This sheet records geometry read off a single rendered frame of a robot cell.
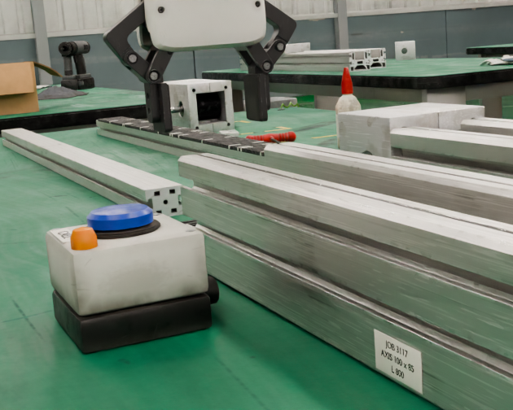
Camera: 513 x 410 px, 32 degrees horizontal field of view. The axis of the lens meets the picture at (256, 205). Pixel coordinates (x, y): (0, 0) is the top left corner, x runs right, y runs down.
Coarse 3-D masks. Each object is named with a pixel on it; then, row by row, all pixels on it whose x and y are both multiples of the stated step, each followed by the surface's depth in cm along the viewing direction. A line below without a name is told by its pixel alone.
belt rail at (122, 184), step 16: (16, 144) 163; (32, 144) 144; (48, 144) 140; (64, 144) 138; (48, 160) 134; (64, 160) 122; (80, 160) 116; (96, 160) 115; (112, 160) 114; (64, 176) 124; (80, 176) 115; (96, 176) 106; (112, 176) 100; (128, 176) 99; (144, 176) 98; (96, 192) 108; (112, 192) 100; (128, 192) 94; (144, 192) 88; (160, 192) 89; (176, 192) 90; (160, 208) 89; (176, 208) 90
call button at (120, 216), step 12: (120, 204) 56; (132, 204) 55; (96, 216) 53; (108, 216) 53; (120, 216) 52; (132, 216) 53; (144, 216) 53; (96, 228) 53; (108, 228) 52; (120, 228) 52
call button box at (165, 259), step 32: (160, 224) 56; (64, 256) 51; (96, 256) 50; (128, 256) 51; (160, 256) 52; (192, 256) 52; (64, 288) 53; (96, 288) 50; (128, 288) 51; (160, 288) 52; (192, 288) 53; (64, 320) 54; (96, 320) 51; (128, 320) 51; (160, 320) 52; (192, 320) 53
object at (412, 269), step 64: (192, 192) 66; (256, 192) 55; (320, 192) 48; (384, 192) 55; (448, 192) 49; (512, 192) 44; (256, 256) 57; (320, 256) 48; (384, 256) 43; (448, 256) 37; (512, 256) 33; (320, 320) 49; (384, 320) 43; (448, 320) 38; (512, 320) 34; (448, 384) 39; (512, 384) 35
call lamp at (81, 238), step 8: (72, 232) 50; (80, 232) 50; (88, 232) 50; (72, 240) 50; (80, 240) 50; (88, 240) 50; (96, 240) 50; (72, 248) 50; (80, 248) 50; (88, 248) 50
